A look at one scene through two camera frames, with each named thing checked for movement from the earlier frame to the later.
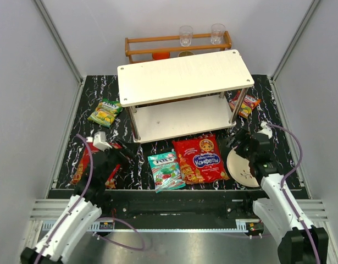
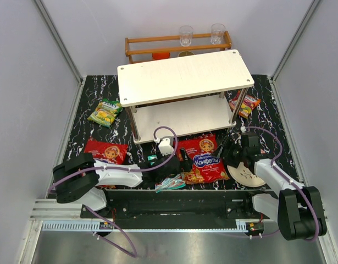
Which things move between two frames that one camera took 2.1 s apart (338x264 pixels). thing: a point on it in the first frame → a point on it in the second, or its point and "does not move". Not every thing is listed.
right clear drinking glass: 217,32 does not move
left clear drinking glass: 186,35 does not move
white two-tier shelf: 182,95 does not move
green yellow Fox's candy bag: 105,113 does not move
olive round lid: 185,53 does not move
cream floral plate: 239,169 does not move
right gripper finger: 242,132 → 228,141
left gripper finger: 128,160 → 186,165
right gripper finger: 231,142 → 219,151
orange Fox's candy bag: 248,103 does not move
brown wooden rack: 141,49 does not move
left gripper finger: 130,147 → 184,156
